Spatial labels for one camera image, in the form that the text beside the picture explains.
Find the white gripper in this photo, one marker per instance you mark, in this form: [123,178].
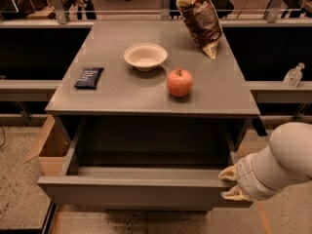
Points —
[244,178]

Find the grey top drawer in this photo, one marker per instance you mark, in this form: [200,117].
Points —
[144,162]

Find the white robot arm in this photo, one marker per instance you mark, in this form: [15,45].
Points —
[286,160]

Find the grey drawer cabinet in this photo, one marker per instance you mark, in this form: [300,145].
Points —
[219,89]

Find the red apple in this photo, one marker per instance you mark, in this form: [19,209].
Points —
[179,82]

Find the clear sanitizer pump bottle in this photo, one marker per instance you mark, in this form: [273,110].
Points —
[294,76]

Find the white paper bowl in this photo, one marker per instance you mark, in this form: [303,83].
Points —
[145,56]

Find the brown chip bag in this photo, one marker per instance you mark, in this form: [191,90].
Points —
[201,20]

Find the black snack bar packet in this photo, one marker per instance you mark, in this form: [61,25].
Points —
[89,78]

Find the cardboard box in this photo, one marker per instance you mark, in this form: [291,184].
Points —
[49,147]

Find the metal railing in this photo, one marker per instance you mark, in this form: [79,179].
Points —
[72,13]

